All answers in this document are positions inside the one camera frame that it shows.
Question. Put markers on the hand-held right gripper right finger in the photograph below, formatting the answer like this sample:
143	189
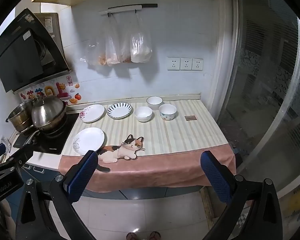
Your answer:
215	177

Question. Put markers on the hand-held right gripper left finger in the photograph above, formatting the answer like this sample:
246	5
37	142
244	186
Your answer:
82	175

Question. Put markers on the white plate with grey print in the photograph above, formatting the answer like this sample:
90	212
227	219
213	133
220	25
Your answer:
88	141

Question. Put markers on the white plate with pink flowers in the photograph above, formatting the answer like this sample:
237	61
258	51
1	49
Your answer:
92	113

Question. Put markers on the white plate with leaf stripes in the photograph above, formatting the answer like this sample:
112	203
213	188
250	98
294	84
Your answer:
119	110

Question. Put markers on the white bowl with dotted pattern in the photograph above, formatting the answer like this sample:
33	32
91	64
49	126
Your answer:
167	112

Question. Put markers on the plain white bowl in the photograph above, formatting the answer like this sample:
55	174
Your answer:
143	114

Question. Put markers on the white bowl with dark rim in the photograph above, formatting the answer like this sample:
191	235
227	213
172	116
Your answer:
154	103

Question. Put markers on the black induction cooktop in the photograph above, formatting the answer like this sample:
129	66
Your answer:
56	143

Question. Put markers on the steel steamer pot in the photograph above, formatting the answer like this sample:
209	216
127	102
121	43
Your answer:
18	117

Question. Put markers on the dark frying pan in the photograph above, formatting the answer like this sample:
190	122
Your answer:
52	131

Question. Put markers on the steel pot with domed lid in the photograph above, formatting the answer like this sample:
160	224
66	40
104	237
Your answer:
48	110

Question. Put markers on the striped tablecloth with cat print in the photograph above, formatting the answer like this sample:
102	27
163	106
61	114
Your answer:
177	140

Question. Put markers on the brown tablecloth label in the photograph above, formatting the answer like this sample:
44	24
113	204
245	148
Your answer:
190	118

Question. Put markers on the person's foot in slipper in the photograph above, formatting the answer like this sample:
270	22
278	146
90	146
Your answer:
155	236
133	236

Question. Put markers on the black range hood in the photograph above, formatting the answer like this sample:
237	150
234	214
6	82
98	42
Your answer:
20	62

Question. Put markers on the frosted glass sliding door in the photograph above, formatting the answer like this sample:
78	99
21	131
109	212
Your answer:
265	92

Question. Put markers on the wide clear plastic bag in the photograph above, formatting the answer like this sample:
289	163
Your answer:
93	55

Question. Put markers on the narrow clear plastic bag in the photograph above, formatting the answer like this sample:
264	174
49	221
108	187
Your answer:
112	52
125	52

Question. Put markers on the clear plastic bag of powder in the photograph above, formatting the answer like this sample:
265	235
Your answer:
141	50

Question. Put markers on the colourful wall stickers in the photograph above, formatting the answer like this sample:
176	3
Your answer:
50	91

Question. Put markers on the white wall socket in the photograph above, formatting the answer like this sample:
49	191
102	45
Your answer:
173	64
186	64
197	64

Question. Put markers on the wall hook rail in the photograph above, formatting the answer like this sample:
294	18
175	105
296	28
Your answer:
125	9

